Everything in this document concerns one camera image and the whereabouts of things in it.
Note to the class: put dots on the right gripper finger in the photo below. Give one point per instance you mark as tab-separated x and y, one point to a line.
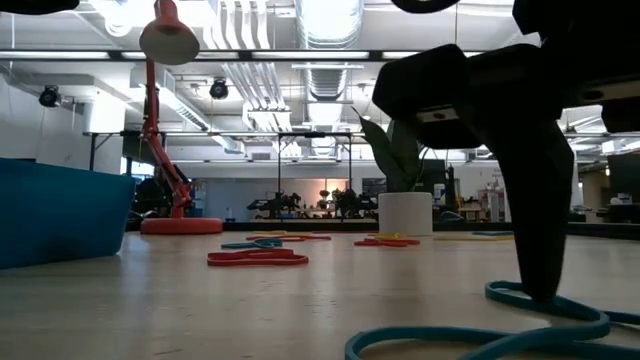
550	200
515	190

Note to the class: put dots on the red desk lamp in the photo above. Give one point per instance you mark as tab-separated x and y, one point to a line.
181	226

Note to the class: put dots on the teal plastic bin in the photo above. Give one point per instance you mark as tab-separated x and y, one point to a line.
60	215

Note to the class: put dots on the red rubber band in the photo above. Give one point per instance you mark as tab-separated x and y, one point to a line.
385	243
255	260
290	238

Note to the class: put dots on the long yellow rubber band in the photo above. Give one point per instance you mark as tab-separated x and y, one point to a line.
475	238

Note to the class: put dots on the black cabinet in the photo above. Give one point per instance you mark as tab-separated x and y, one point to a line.
625	175

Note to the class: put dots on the grey teal rubber band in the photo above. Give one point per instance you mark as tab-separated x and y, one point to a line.
260	244
492	233

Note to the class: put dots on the black background robot arm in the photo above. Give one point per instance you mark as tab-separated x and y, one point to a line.
350	202
275	205

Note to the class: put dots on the green plant in white pot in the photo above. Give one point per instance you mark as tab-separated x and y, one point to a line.
405	215

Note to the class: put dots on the black background rig frame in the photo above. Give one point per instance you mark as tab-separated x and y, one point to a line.
315	134

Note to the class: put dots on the silver ribbed air duct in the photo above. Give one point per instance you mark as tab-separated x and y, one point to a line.
327	82

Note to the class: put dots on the black ceiling spotlight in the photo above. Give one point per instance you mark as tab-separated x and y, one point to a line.
50	96
219	90

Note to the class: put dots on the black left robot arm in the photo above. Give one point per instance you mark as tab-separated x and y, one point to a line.
35	5

